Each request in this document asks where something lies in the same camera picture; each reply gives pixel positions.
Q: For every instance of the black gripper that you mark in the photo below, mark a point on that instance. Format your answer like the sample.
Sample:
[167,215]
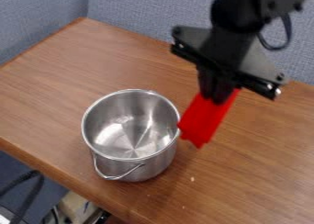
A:
[230,62]

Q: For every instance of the red plastic block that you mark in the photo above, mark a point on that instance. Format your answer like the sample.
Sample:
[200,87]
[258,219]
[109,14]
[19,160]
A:
[202,118]

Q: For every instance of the shiny metal pot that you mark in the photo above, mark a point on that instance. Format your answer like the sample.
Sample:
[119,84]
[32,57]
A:
[128,129]

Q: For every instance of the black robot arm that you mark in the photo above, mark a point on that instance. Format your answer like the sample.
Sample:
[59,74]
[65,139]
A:
[246,16]

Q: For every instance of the beige box under table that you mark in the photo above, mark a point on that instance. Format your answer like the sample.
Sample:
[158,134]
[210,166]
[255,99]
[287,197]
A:
[76,208]

